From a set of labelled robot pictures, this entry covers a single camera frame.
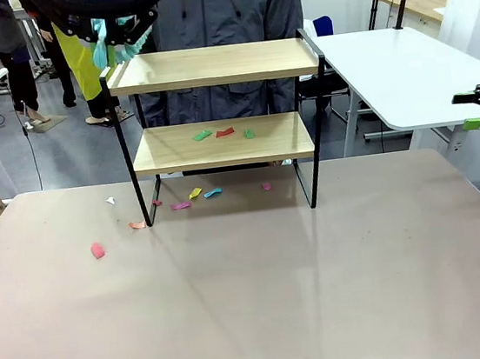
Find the person in yellow apron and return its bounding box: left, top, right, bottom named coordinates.
left=18, top=0, right=133, bottom=136

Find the person in grey jacket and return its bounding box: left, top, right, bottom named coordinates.
left=128, top=0, right=316, bottom=130

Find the large white table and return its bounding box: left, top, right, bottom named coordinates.
left=299, top=17, right=480, bottom=163

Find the person in dark clothes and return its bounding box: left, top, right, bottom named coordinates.
left=0, top=0, right=53, bottom=131

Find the light wooden desk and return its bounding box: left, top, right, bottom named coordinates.
left=374, top=0, right=454, bottom=32

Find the black floor cable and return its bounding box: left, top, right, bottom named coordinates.
left=15, top=99, right=45, bottom=193

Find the white cloth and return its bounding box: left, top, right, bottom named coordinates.
left=298, top=18, right=318, bottom=40

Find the blue chair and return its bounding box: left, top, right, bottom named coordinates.
left=314, top=14, right=336, bottom=39

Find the teal microfibre duster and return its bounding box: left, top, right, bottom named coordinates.
left=87, top=11, right=157, bottom=71

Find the grey floor mat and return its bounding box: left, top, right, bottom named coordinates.
left=24, top=112, right=69, bottom=136

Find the two-tier wooden black-frame shelf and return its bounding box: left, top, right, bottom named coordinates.
left=96, top=24, right=342, bottom=234

